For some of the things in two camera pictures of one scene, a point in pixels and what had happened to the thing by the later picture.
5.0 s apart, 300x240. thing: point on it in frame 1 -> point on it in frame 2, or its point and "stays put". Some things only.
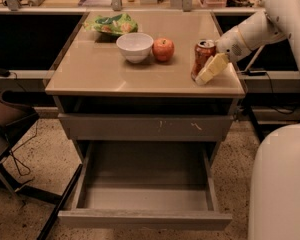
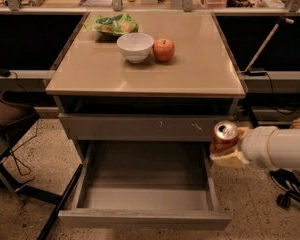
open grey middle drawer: x=144 y=185 stays put
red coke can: x=204 y=50 -> x=225 y=133
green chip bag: x=112 y=24 stays put
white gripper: x=230 y=45 -> x=255 y=146
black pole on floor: x=58 y=207 stays put
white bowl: x=135 y=46 stays put
